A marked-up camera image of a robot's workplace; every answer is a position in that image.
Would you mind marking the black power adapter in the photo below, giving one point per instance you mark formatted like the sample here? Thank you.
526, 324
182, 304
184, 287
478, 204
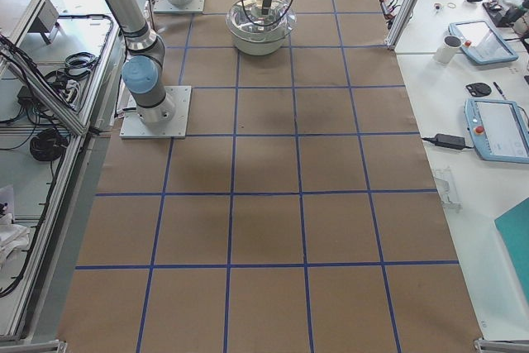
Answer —
448, 141

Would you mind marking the teal board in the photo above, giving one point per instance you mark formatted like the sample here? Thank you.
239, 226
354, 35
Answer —
513, 228

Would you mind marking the black pen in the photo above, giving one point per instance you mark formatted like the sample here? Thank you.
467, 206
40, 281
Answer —
500, 91

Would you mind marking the clear plastic holder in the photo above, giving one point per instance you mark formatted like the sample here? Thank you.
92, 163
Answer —
446, 188

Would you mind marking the near blue teach pendant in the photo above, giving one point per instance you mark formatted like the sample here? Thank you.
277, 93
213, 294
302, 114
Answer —
497, 130

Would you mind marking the glass pot lid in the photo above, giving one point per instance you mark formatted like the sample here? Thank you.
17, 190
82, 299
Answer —
245, 20

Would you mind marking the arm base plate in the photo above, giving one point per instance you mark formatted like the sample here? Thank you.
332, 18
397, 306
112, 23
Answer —
164, 7
169, 119

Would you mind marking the pale green electric pot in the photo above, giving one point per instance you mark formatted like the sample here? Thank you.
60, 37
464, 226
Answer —
257, 47

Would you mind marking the black round puck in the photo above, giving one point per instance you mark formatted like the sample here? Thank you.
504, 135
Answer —
478, 89

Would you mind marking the white mug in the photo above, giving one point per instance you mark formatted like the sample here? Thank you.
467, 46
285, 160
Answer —
447, 50

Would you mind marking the far blue teach pendant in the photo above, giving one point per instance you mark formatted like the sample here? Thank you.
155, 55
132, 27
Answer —
482, 43

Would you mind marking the grey electronics box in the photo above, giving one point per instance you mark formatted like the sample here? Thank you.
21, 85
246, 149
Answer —
46, 22

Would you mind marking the blue teach pendant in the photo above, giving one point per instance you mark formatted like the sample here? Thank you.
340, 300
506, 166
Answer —
497, 130
482, 43

